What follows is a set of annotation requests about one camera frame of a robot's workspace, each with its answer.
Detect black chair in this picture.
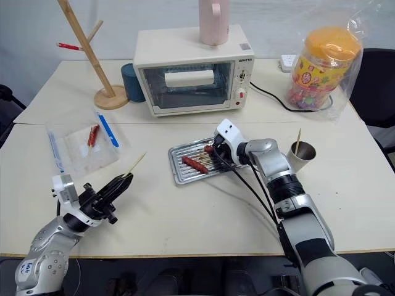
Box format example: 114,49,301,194
0,83,28,149
347,47,395,175

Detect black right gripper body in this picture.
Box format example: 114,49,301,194
212,135,239,169

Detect clear zip bag blue strips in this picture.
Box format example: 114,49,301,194
45,111,122,179

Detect white power strip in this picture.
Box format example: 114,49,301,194
278,54,299,74

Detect candy jar in plastic bag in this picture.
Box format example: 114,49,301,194
284,8,368,125

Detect grey metal cup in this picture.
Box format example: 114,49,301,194
286,141,317,174

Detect red sausage on skewer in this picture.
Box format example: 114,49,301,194
84,123,101,155

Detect black oven power cord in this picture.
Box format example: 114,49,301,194
249,81,335,113

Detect pink jug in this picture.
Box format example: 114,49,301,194
197,0,231,47

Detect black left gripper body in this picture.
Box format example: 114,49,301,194
78,183,119,225

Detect wooden mug tree stand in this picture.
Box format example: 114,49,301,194
57,0,130,110

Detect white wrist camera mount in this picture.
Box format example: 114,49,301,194
51,173,80,213
214,118,248,165

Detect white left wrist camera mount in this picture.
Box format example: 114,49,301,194
51,173,80,213

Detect white toaster oven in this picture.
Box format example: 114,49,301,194
133,24,256,118

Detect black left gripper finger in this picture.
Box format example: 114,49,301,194
97,173,128,198
104,172,135,205

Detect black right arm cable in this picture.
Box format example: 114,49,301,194
211,149,280,224
248,162,282,220

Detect dark blue round canister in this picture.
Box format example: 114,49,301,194
120,62,146,103

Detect ribbed metal baking tray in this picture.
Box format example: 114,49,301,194
167,138,249,186

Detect red paper sleeve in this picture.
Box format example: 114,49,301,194
56,42,83,52

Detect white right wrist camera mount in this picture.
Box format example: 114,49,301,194
214,118,248,165

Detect candy jar orange lid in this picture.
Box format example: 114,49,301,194
286,25,364,112

